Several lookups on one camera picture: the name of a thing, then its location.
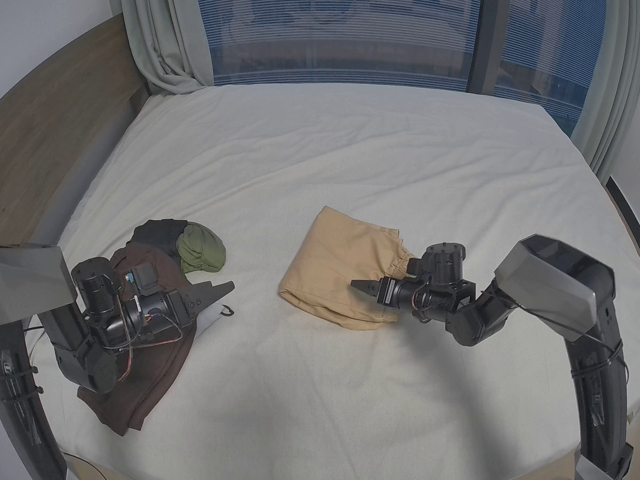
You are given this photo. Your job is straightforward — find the green garment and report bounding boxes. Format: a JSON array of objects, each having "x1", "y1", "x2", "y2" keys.
[{"x1": 176, "y1": 223, "x2": 227, "y2": 275}]

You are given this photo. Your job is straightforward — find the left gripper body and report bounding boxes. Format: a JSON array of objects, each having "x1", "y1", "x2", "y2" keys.
[{"x1": 126, "y1": 288, "x2": 196, "y2": 330}]

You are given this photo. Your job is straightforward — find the bed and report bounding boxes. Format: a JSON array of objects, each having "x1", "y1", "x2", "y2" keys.
[{"x1": 0, "y1": 13, "x2": 640, "y2": 480}]

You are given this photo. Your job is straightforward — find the brown garment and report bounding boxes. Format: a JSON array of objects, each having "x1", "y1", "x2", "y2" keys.
[{"x1": 76, "y1": 244, "x2": 202, "y2": 437}]

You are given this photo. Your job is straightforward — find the window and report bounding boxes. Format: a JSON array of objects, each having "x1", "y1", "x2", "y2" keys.
[{"x1": 192, "y1": 0, "x2": 608, "y2": 139}]

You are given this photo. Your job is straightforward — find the black cable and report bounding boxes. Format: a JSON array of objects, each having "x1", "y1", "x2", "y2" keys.
[{"x1": 59, "y1": 452, "x2": 103, "y2": 475}]

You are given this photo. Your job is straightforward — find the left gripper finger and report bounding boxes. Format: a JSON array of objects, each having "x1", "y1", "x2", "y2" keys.
[{"x1": 190, "y1": 281, "x2": 236, "y2": 320}]

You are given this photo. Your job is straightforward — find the dark grey garment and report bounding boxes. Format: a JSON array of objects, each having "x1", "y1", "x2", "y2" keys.
[{"x1": 131, "y1": 219, "x2": 189, "y2": 260}]

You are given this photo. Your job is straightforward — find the tan shorts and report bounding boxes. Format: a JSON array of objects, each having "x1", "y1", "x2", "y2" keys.
[{"x1": 278, "y1": 205, "x2": 419, "y2": 332}]

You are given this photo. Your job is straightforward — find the pale green curtain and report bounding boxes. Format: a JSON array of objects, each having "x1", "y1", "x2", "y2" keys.
[
  {"x1": 105, "y1": 0, "x2": 217, "y2": 96},
  {"x1": 570, "y1": 0, "x2": 640, "y2": 185}
]

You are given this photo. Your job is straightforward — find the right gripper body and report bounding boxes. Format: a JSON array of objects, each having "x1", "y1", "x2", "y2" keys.
[{"x1": 378, "y1": 275, "x2": 419, "y2": 314}]

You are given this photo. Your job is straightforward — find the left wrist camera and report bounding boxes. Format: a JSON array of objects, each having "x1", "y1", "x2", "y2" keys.
[{"x1": 131, "y1": 264, "x2": 160, "y2": 297}]

